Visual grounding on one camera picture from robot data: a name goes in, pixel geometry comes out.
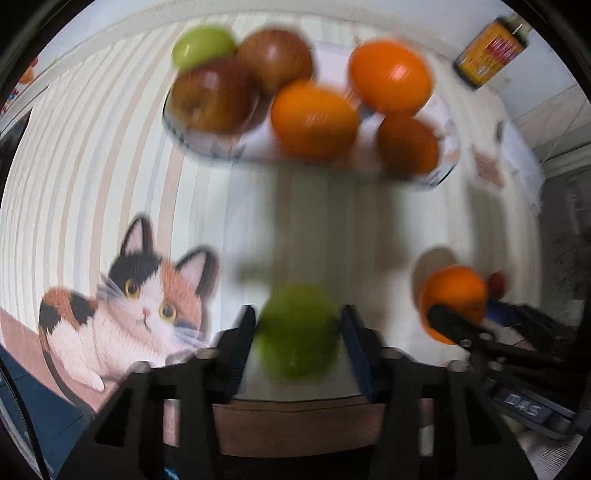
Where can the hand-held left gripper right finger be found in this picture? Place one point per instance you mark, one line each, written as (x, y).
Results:
(358, 350)

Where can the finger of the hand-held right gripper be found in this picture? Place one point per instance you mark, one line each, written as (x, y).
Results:
(450, 325)
(508, 314)

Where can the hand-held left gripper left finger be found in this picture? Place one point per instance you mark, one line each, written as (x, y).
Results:
(242, 350)

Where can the small orange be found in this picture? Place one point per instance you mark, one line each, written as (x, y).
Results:
(455, 288)
(314, 117)

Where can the green apple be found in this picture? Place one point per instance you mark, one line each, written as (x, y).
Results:
(203, 45)
(298, 330)

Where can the dark brownish orange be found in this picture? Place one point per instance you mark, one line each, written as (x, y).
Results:
(408, 145)

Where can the oval patterned ceramic plate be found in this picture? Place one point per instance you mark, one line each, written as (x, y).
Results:
(258, 147)

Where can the large orange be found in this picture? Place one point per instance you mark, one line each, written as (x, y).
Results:
(390, 76)

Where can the red apple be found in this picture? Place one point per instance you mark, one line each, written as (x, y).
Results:
(212, 94)
(277, 57)

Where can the red cherry tomato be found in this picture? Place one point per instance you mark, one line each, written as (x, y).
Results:
(497, 282)

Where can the frosted glass sliding door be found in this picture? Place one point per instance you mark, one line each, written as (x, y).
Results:
(568, 221)

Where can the small brown square coaster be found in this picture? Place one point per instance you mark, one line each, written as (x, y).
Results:
(488, 165)

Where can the white crumpled cloth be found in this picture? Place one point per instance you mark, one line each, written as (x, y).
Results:
(519, 159)

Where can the blue kitchen cabinet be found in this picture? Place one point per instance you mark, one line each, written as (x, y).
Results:
(41, 415)

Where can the striped cat print tablecloth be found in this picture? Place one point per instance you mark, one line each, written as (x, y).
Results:
(115, 175)

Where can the dark sauce bottle yellow label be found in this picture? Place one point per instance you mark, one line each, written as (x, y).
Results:
(489, 53)

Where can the colourful wall sticker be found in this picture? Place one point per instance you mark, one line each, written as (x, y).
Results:
(27, 74)

